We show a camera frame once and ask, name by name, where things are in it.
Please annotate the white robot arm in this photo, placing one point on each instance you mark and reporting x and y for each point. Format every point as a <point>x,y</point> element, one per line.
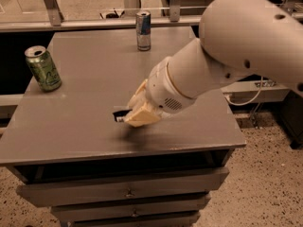
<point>237,38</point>

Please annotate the top grey drawer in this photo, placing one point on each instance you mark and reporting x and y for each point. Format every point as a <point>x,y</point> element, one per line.
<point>123,188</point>

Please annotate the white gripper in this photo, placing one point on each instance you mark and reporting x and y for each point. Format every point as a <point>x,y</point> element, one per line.
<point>165,90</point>

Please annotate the middle grey drawer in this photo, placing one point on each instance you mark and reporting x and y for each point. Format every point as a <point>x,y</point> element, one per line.
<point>131,208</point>

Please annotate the bottom grey drawer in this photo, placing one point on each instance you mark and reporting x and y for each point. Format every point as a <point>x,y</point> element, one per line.
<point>160,220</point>

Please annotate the grey metal railing frame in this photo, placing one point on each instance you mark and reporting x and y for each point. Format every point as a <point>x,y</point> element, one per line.
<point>35,15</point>

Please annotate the blue rxbar blueberry bar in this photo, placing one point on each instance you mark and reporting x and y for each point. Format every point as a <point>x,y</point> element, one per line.
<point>120,115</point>

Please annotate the redbull can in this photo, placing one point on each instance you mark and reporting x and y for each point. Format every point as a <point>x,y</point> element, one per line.
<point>143,30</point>

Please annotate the grey drawer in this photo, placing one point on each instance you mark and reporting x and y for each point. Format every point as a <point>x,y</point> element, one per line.
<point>160,220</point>
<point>123,188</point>
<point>131,208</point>

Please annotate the green soda can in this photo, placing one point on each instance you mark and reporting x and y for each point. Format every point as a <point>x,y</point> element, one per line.
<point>43,68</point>

